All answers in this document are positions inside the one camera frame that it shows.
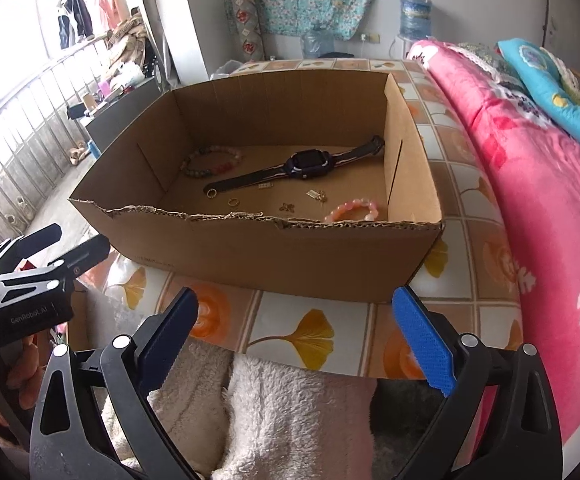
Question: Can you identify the blue water cooler bottle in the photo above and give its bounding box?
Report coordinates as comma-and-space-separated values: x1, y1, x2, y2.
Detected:
400, 0, 433, 39

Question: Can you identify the pile of brown clothes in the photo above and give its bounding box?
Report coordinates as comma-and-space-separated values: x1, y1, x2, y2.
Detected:
107, 7, 153, 69

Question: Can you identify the pink hanging garment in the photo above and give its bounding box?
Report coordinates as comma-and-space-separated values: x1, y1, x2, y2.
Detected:
97, 0, 131, 31

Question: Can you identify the white fleece garment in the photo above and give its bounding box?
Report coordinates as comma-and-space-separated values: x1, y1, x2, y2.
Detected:
100, 340, 379, 480

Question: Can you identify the pink floral blanket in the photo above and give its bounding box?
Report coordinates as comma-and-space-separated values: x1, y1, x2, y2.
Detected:
406, 39, 580, 480

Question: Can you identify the clear empty water jug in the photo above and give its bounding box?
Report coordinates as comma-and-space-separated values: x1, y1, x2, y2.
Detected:
302, 25, 333, 59

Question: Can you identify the dark hanging jacket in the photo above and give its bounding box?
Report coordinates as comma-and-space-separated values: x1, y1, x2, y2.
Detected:
58, 0, 94, 50

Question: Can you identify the pair of beige slippers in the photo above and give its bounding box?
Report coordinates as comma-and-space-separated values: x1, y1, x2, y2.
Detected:
70, 142, 96, 164

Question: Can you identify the person's left hand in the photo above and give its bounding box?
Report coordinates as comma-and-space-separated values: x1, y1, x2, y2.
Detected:
7, 342, 40, 396

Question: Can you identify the purple smart watch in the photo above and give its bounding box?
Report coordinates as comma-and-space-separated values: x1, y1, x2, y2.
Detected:
204, 135, 385, 195

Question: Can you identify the white plastic bag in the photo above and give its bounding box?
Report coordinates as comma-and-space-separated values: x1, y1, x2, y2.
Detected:
210, 59, 246, 81

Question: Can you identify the grey lace cloth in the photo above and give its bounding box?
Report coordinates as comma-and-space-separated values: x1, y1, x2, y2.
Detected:
449, 42, 522, 97

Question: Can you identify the grey cabinet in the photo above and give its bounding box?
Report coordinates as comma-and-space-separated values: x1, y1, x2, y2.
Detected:
86, 77, 167, 157

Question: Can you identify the grey curtain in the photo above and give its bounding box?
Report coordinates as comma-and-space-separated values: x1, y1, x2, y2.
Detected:
137, 0, 181, 94

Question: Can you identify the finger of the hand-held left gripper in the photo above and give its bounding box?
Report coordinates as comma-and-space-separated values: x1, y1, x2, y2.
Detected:
0, 224, 63, 273
0, 234, 111, 293

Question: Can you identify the brown cardboard box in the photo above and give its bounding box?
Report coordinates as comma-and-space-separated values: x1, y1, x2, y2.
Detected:
68, 71, 444, 304

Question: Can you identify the blue pillow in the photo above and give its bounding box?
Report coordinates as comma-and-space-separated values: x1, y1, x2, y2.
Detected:
497, 37, 580, 172

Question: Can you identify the multicolour bead bracelet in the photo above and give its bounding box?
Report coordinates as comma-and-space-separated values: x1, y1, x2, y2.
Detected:
180, 146, 245, 179

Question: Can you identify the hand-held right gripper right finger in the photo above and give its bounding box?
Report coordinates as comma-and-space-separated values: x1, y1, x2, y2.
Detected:
392, 285, 563, 480

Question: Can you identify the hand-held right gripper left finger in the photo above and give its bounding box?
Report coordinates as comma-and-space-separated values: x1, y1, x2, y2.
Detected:
30, 287, 199, 480

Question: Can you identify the pink bead bracelet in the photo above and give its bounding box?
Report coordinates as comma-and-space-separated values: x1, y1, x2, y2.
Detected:
324, 199, 391, 224

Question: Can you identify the metal window railing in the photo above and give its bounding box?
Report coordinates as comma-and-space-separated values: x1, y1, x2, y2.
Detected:
0, 35, 116, 242

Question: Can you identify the patterned rolled mat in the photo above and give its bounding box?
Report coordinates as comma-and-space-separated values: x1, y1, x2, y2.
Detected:
231, 0, 267, 62

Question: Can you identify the white water dispenser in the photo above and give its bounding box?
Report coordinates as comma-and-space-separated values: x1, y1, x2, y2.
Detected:
390, 34, 413, 59

